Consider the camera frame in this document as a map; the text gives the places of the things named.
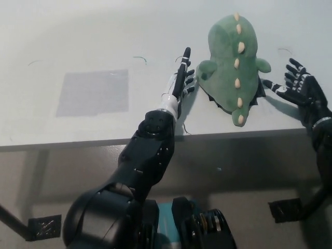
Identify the green plush dinosaur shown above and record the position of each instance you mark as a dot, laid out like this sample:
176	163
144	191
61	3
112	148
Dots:
225	77

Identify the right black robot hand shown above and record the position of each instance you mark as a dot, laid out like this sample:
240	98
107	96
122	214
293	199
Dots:
311	96

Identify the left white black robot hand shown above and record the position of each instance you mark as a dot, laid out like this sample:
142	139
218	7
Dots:
179	83

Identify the black teal robot torso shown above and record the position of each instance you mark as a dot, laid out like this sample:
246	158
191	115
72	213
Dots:
192	225

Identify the grey tape square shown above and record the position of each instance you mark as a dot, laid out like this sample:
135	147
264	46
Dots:
93	93

